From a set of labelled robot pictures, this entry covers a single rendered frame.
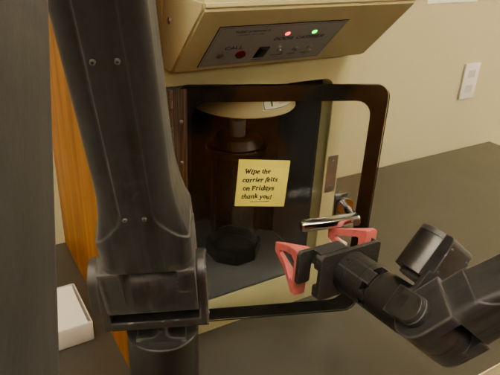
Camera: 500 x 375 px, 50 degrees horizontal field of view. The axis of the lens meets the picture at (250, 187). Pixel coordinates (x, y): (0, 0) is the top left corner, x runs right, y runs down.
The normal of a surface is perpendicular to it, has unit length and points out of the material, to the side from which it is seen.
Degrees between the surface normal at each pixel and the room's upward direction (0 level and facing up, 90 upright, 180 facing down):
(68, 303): 0
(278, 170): 90
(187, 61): 135
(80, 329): 90
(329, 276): 87
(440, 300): 49
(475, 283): 36
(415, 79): 90
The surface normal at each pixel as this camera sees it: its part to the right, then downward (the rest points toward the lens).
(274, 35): 0.32, 0.92
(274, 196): 0.17, 0.45
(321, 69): 0.51, 0.41
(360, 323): 0.04, -0.89
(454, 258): 0.37, 0.11
